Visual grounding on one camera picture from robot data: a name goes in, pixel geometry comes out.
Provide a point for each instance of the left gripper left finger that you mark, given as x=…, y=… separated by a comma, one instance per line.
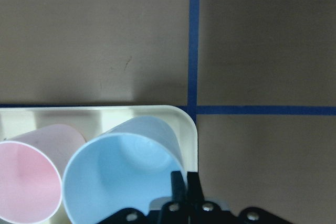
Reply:
x=177, y=187

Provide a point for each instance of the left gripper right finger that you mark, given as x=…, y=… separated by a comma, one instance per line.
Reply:
x=195, y=194

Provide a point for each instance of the light blue cup front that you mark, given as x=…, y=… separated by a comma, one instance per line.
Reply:
x=128, y=166

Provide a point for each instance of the pink plastic cup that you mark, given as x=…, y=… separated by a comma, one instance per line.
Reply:
x=32, y=167

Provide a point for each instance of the cream plastic tray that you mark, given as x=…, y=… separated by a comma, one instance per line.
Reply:
x=93, y=121

